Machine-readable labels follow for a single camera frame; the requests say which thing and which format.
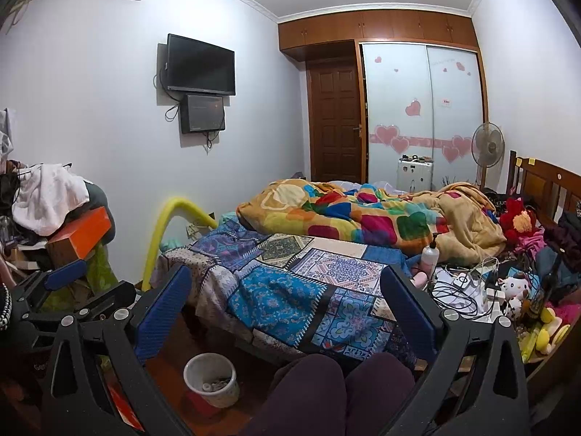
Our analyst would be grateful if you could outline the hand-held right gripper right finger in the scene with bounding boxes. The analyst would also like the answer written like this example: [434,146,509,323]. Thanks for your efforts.
[380,264,532,436]

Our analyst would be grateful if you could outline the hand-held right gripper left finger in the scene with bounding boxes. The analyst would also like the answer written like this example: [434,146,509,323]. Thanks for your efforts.
[40,263,194,436]

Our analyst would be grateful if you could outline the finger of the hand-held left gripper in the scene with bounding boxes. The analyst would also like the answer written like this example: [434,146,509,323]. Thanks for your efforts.
[27,282,137,328]
[11,260,88,319]

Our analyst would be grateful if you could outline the white plastic bucket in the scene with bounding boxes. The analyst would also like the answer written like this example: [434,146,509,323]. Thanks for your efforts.
[183,353,240,409]

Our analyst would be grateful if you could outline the light green cloth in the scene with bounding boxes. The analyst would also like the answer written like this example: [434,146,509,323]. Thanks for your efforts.
[45,241,119,314]

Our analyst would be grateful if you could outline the orange box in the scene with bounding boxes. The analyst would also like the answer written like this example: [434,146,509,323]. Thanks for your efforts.
[45,206,113,260]

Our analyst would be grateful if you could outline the white pump lotion bottle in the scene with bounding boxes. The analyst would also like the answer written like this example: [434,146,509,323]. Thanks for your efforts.
[421,233,444,274]

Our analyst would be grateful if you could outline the person's right leg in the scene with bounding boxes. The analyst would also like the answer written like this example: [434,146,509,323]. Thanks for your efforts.
[345,352,417,436]

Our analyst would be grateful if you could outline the person's leg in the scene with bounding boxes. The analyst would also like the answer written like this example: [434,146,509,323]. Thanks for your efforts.
[240,353,348,436]
[345,352,417,436]

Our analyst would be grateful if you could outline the white cloth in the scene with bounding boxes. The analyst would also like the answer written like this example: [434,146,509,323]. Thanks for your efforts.
[11,163,90,237]

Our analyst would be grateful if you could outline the white power strip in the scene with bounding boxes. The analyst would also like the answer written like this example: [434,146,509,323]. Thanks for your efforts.
[454,272,505,315]

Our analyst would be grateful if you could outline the colourful patchwork blanket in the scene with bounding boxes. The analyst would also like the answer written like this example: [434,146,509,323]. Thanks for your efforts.
[236,178,507,264]

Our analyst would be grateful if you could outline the white cat plush toy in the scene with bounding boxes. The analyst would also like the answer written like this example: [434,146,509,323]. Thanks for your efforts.
[497,272,532,319]

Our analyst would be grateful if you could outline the blue patterned bedsheet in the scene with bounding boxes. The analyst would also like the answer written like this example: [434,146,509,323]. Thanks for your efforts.
[152,218,436,370]

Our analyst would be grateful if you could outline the dark glass bottle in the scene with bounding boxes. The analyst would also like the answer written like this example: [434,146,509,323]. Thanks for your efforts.
[527,273,558,328]

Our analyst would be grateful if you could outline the person's left leg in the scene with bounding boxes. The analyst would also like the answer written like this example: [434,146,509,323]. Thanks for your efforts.
[240,353,348,436]

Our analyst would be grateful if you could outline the red plush toy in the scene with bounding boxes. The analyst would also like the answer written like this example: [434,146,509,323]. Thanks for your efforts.
[499,197,539,244]

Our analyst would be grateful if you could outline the yellow plush toy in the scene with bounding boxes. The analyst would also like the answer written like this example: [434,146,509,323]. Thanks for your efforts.
[536,306,573,353]

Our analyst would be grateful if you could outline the pile of dark clothes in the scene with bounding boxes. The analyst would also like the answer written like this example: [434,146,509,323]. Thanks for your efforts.
[542,211,581,292]

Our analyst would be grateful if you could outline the white standing fan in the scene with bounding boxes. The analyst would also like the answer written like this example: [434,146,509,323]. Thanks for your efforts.
[471,122,505,190]

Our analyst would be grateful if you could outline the wooden headboard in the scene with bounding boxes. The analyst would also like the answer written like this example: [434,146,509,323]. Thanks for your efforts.
[507,150,581,237]

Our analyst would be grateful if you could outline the brown wooden door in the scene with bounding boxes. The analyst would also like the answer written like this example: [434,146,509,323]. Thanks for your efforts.
[306,59,367,183]

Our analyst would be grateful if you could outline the white sliding wardrobe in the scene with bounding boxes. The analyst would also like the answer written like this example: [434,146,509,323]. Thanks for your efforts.
[360,42,484,191]

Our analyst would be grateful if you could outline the wooden overhead cabinets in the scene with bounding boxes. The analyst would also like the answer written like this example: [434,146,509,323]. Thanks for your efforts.
[278,9,481,60]

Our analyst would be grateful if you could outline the black white braided strap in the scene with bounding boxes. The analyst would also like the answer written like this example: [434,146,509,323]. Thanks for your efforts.
[0,282,12,333]

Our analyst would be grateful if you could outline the tangle of black cables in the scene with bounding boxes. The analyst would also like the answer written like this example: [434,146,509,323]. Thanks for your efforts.
[429,257,505,321]

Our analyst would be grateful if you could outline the yellow padded bed rail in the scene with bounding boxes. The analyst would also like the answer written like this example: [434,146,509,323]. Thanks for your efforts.
[142,196,219,292]

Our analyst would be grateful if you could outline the black wall-mounted box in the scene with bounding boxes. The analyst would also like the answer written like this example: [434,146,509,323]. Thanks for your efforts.
[180,93,227,135]

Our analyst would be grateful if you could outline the black wall television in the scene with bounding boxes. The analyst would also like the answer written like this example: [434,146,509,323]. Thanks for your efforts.
[166,33,237,97]

